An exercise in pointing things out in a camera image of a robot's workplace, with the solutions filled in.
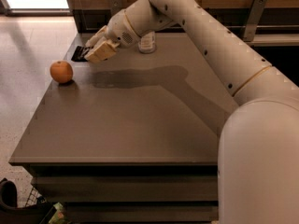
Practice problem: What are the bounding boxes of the right metal bracket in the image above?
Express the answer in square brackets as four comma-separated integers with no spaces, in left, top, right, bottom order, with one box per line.
[241,0,268,42]

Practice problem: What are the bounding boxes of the black bag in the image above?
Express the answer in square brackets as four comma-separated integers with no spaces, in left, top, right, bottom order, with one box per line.
[0,178,55,224]

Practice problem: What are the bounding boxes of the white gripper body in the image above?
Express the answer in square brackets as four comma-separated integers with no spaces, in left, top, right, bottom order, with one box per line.
[106,9,140,48]

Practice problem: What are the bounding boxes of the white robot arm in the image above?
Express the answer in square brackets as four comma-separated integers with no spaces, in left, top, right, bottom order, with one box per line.
[85,0,299,224]

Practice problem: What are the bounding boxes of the black rxbar chocolate wrapper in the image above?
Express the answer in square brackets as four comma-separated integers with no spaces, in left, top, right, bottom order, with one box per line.
[71,46,92,62]

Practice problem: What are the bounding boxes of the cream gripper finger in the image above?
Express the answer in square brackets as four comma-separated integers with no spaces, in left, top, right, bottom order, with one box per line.
[84,38,120,63]
[85,25,107,48]

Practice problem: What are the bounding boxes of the orange fruit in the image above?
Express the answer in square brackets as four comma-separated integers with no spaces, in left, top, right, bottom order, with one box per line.
[50,61,73,84]

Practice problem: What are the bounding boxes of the left metal bracket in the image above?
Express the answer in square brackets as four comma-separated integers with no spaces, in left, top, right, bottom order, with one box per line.
[108,0,122,16]

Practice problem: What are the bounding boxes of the clear plastic water bottle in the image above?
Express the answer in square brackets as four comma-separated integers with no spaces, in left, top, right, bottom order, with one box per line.
[137,0,157,55]

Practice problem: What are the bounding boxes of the green snack package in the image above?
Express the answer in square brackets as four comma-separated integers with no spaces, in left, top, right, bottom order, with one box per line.
[48,203,71,224]

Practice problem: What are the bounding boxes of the wire basket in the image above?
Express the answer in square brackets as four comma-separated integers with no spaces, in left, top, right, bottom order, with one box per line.
[25,188,42,206]

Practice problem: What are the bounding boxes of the metal bracket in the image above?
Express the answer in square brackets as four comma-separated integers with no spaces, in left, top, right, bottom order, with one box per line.
[108,0,122,16]
[241,0,268,42]

